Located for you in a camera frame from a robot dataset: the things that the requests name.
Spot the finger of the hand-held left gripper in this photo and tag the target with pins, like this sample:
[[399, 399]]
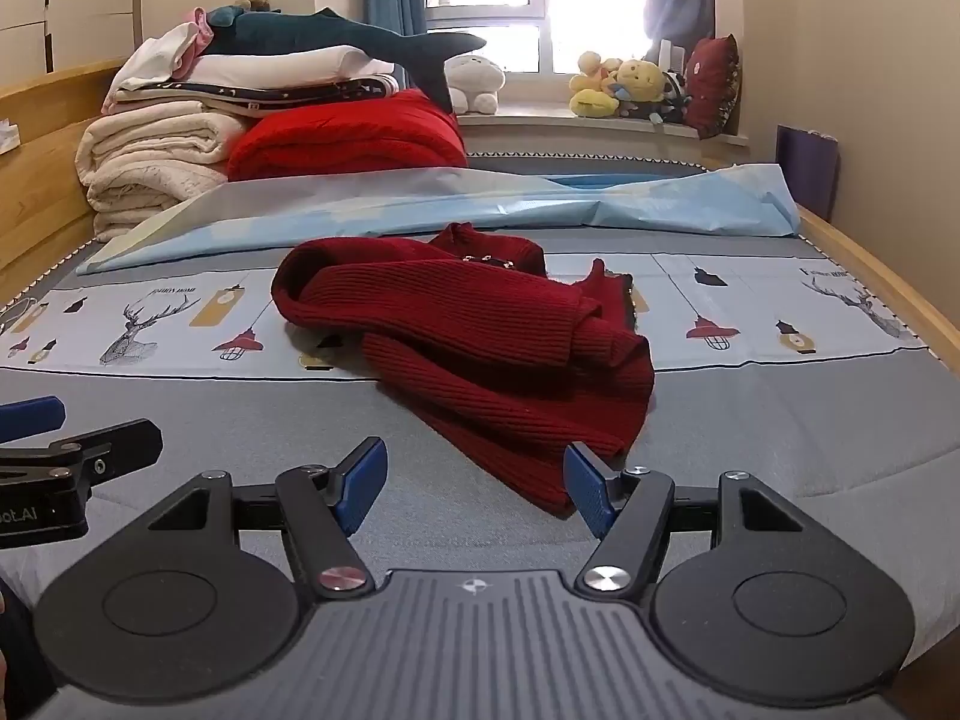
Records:
[[124, 444], [30, 416]]

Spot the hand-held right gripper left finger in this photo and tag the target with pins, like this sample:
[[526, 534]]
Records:
[[366, 481]]

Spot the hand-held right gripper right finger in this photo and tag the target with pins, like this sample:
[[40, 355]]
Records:
[[592, 491]]

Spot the dark red knit sweater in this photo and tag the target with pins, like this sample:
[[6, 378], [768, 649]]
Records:
[[487, 360]]

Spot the grey printed bed sheet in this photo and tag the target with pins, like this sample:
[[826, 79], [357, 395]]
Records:
[[750, 435]]

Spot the folded cream blanket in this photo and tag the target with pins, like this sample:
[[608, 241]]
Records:
[[150, 157]]

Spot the light blue sheet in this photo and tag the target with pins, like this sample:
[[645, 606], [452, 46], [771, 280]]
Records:
[[450, 202]]

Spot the folded red blanket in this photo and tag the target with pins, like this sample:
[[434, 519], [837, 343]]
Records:
[[345, 139]]

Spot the windowsill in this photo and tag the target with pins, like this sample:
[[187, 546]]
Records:
[[540, 124]]

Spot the folded white cloth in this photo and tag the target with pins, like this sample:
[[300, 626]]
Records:
[[157, 56]]

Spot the folded dark patterned blanket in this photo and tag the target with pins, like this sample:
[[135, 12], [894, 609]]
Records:
[[300, 94]]

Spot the dark striped plush toy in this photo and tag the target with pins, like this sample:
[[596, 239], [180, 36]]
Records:
[[673, 97]]

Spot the yellow duck plush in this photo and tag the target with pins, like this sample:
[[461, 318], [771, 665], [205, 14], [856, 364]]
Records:
[[589, 86]]

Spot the round yellow plush toy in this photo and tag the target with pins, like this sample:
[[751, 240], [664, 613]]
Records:
[[641, 82]]

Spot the white plush toy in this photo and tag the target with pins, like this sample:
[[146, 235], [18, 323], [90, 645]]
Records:
[[472, 82]]

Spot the folded white quilt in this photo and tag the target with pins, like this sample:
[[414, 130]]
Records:
[[285, 64]]

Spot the cream wardrobe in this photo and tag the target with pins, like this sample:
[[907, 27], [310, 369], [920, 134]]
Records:
[[67, 0]]

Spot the pink garment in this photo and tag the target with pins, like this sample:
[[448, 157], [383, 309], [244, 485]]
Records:
[[201, 30]]

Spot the blue shark plush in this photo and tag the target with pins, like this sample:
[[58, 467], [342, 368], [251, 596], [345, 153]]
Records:
[[315, 34]]

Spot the small brown plush toy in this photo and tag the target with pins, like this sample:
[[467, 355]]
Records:
[[255, 3]]

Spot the window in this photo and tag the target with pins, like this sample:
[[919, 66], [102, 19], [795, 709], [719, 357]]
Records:
[[525, 0]]

